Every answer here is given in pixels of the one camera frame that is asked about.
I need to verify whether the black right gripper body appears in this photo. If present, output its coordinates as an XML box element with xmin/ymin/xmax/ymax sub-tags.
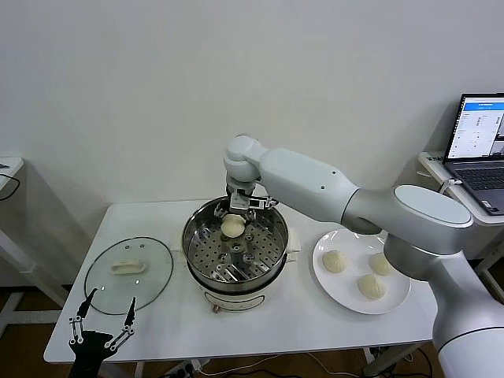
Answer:
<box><xmin>222</xmin><ymin>184</ymin><xmax>255</xmax><ymax>217</ymax></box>

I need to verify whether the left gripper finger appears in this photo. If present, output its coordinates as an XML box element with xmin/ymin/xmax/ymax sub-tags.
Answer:
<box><xmin>67</xmin><ymin>287</ymin><xmax>98</xmax><ymax>344</ymax></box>
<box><xmin>103</xmin><ymin>297</ymin><xmax>137</xmax><ymax>352</ymax></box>

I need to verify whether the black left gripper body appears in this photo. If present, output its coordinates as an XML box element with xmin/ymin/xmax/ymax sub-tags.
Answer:
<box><xmin>69</xmin><ymin>330</ymin><xmax>115</xmax><ymax>378</ymax></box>

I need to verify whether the white steamed baozi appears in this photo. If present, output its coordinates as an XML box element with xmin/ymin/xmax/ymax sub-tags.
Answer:
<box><xmin>369</xmin><ymin>253</ymin><xmax>395</xmax><ymax>276</ymax></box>
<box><xmin>321</xmin><ymin>250</ymin><xmax>350</xmax><ymax>273</ymax></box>
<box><xmin>220</xmin><ymin>214</ymin><xmax>246</xmax><ymax>239</ymax></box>
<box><xmin>356</xmin><ymin>274</ymin><xmax>387</xmax><ymax>302</ymax></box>

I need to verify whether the round glass pot lid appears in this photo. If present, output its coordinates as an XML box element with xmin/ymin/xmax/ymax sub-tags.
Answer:
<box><xmin>84</xmin><ymin>235</ymin><xmax>175</xmax><ymax>316</ymax></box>

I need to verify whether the perforated steel steamer basket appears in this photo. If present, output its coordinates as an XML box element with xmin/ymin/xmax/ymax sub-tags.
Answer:
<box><xmin>181</xmin><ymin>195</ymin><xmax>291</xmax><ymax>285</ymax></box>

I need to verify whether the white floor power strip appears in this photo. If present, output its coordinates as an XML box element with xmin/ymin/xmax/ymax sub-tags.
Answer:
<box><xmin>165</xmin><ymin>361</ymin><xmax>209</xmax><ymax>378</ymax></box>

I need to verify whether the white round plate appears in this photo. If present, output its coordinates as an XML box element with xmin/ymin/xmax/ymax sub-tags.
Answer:
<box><xmin>313</xmin><ymin>228</ymin><xmax>413</xmax><ymax>316</ymax></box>

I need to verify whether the white side table with laptop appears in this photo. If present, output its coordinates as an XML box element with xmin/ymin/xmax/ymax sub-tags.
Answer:
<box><xmin>417</xmin><ymin>151</ymin><xmax>504</xmax><ymax>284</ymax></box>

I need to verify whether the grey open laptop bright screen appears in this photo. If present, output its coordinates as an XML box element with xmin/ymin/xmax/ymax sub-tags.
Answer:
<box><xmin>443</xmin><ymin>92</ymin><xmax>504</xmax><ymax>217</ymax></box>

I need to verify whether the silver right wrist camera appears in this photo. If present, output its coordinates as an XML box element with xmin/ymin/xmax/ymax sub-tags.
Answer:
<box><xmin>230</xmin><ymin>190</ymin><xmax>279</xmax><ymax>212</ymax></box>

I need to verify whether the black looped cable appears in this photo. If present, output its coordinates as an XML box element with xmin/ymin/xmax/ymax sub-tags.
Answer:
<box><xmin>0</xmin><ymin>174</ymin><xmax>23</xmax><ymax>202</ymax></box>

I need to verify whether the white side table with cable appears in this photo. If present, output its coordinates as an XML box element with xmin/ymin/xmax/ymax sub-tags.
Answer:
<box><xmin>0</xmin><ymin>157</ymin><xmax>71</xmax><ymax>328</ymax></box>

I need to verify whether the white laptop usb cable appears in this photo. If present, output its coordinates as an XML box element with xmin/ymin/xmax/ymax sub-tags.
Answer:
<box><xmin>439</xmin><ymin>179</ymin><xmax>464</xmax><ymax>196</ymax></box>

